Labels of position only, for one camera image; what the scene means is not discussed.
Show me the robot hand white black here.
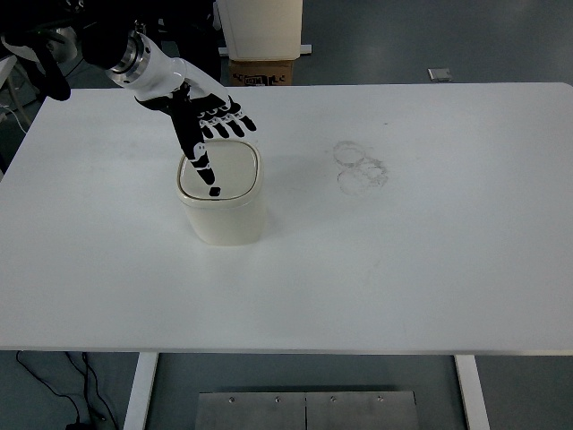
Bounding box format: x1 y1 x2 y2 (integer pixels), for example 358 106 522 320
133 44 259 188

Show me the cream trash bin with lid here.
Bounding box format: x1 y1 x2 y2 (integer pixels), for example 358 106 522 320
175 138 269 247

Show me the person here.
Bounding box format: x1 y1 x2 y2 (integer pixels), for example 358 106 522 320
147 0 224 87

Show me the brown cardboard box black print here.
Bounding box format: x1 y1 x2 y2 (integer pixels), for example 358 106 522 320
227 57 295 87

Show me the large cream cabinet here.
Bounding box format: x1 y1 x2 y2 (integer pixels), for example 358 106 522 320
216 0 304 62

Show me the white stand base bar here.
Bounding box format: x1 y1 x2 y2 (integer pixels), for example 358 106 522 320
217 44 313 59

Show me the white side table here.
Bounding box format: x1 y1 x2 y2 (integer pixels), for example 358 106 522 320
0 54 42 132

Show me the white table leg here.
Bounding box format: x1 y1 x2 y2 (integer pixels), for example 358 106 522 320
453 354 492 430
122 353 159 430

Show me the grey metal plate with screws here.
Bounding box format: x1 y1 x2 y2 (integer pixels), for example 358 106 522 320
196 390 420 430

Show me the black floor cable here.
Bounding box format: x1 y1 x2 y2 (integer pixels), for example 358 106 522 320
15 349 120 430

